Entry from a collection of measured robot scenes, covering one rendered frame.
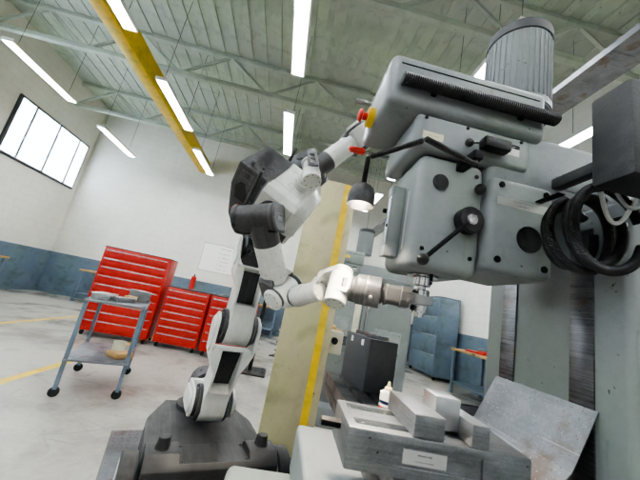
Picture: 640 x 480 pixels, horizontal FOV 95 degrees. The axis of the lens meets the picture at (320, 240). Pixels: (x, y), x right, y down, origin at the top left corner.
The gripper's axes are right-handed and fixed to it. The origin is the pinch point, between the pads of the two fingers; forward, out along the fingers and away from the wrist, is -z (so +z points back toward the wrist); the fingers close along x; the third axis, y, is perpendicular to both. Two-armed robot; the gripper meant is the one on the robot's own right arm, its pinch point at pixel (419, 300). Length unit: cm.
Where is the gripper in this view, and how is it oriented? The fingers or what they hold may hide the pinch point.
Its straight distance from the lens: 87.9
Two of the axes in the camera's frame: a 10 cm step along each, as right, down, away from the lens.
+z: -9.6, -1.5, 2.3
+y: -2.0, 9.6, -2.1
